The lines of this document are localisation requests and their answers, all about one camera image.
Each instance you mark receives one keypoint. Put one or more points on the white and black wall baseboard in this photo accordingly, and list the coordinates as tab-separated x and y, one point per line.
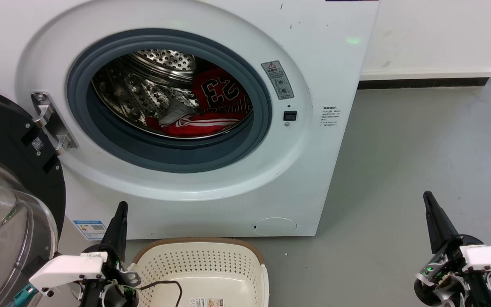
424	76

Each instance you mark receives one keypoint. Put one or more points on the round white filter cover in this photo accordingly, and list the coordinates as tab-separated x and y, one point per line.
274	226

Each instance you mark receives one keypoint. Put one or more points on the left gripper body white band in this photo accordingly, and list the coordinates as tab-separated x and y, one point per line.
68	269

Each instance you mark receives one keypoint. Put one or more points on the metal door hinge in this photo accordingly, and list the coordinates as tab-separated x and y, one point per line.
51	123

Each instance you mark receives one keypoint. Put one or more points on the stainless steel washing machine drum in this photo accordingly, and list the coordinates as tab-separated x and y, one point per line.
130	94

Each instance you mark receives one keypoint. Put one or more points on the grey rubber door gasket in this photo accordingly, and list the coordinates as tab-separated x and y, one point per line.
164	155

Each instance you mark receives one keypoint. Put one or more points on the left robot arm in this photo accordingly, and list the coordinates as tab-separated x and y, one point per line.
90	298

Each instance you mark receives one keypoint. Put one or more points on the cream perforated laundry basket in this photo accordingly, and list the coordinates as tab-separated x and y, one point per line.
203	264

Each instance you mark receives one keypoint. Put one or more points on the white QR code sticker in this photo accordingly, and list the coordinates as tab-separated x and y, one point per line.
37	143

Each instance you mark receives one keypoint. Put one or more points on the red basketball jersey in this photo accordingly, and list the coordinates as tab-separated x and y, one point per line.
218	91

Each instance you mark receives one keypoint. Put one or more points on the black door latch slot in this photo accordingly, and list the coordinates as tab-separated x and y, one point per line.
290	115

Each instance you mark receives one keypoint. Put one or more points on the black washer door with glass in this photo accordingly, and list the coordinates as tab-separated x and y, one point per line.
2	128

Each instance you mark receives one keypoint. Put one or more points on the blue energy label sticker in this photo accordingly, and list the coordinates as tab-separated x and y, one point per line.
90	229

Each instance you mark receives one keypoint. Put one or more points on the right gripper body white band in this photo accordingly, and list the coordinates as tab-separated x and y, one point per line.
488	258

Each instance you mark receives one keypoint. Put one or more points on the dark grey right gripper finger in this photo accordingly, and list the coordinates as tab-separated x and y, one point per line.
439	224

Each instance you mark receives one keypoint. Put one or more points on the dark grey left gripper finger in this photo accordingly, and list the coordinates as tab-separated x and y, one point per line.
116	232

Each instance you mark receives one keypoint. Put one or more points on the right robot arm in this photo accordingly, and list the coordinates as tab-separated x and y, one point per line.
480	294

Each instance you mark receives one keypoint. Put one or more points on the white front-load washing machine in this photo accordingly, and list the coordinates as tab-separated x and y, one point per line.
322	51

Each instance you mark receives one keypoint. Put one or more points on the grey warning sticker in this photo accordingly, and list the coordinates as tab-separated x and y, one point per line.
277	80

